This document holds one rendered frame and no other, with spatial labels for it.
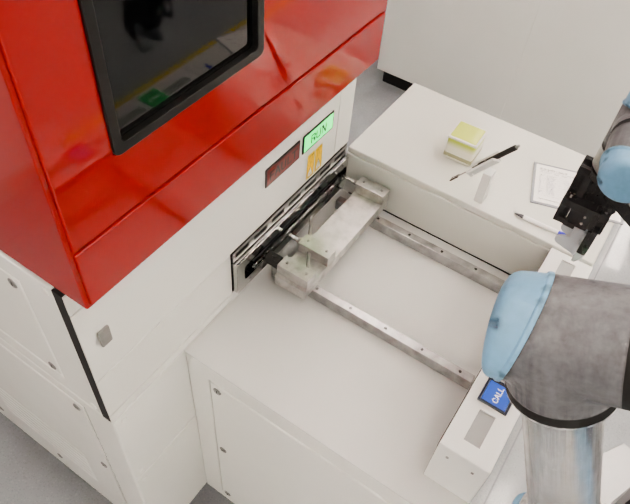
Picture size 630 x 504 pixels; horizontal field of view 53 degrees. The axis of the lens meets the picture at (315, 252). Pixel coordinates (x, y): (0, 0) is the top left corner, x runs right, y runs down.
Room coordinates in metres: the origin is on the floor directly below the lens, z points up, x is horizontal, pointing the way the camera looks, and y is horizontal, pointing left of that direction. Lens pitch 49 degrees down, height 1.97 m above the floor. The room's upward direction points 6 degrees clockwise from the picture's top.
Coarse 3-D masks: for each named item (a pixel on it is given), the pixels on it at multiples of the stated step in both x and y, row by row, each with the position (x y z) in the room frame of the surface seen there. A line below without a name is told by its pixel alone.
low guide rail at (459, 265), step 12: (336, 204) 1.14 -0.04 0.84; (384, 228) 1.07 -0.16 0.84; (396, 228) 1.06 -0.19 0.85; (396, 240) 1.05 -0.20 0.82; (408, 240) 1.04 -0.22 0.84; (420, 240) 1.03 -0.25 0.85; (420, 252) 1.02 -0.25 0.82; (432, 252) 1.00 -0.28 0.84; (444, 252) 1.00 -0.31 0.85; (444, 264) 0.99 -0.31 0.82; (456, 264) 0.97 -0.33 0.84; (468, 264) 0.97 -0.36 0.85; (468, 276) 0.95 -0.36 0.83; (480, 276) 0.94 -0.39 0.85; (492, 276) 0.94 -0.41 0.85; (492, 288) 0.92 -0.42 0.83
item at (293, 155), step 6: (294, 150) 1.00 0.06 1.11; (288, 156) 0.99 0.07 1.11; (294, 156) 1.01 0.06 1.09; (282, 162) 0.97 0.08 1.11; (288, 162) 0.99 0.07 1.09; (276, 168) 0.95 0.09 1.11; (282, 168) 0.97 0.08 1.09; (270, 174) 0.93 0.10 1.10; (276, 174) 0.95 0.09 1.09; (270, 180) 0.93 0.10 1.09
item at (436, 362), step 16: (272, 272) 0.90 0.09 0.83; (320, 288) 0.86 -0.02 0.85; (336, 304) 0.82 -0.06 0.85; (352, 320) 0.80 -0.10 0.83; (368, 320) 0.78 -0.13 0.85; (384, 336) 0.76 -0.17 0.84; (400, 336) 0.75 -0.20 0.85; (416, 352) 0.72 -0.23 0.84; (432, 352) 0.72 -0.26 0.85; (432, 368) 0.70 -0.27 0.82; (448, 368) 0.69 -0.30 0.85; (464, 384) 0.66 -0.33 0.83
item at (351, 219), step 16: (352, 208) 1.09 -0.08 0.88; (368, 208) 1.09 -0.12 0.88; (336, 224) 1.03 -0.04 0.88; (352, 224) 1.03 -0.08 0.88; (368, 224) 1.06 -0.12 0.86; (320, 240) 0.97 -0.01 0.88; (336, 240) 0.98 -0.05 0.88; (352, 240) 0.99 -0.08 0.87; (304, 256) 0.92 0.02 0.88; (336, 256) 0.93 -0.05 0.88; (320, 272) 0.88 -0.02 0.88; (288, 288) 0.84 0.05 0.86
